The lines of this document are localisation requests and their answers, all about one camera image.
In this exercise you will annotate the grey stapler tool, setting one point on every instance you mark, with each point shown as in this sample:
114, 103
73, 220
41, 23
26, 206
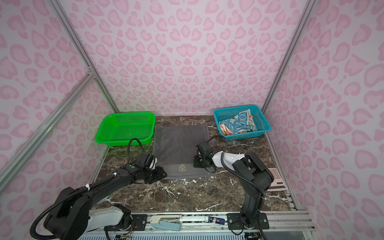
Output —
166, 222

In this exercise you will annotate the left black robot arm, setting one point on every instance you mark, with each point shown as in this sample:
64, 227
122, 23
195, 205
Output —
70, 216

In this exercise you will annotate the pink calculator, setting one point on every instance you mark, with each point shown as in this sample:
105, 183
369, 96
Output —
278, 184

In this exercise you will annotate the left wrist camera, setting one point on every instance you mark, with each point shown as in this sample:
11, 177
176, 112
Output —
153, 163

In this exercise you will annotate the aluminium front rail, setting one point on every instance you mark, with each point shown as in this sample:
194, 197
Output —
283, 225

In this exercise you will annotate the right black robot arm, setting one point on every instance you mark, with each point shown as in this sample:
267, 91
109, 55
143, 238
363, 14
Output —
254, 177

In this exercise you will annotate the grey towel gold emblem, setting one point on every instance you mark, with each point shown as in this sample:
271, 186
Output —
175, 148

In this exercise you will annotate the small blue battery pack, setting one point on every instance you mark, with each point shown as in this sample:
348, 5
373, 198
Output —
215, 220

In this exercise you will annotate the blue patterned cloth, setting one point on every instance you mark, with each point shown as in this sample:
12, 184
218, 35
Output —
239, 124

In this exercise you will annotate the green plastic basket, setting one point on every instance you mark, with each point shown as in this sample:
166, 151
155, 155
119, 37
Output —
118, 129

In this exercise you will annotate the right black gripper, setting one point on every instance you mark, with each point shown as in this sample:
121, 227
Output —
196, 163

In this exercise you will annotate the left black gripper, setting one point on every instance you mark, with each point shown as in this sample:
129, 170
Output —
160, 174

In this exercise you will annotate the teal plastic basket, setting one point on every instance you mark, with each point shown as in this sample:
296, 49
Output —
259, 118

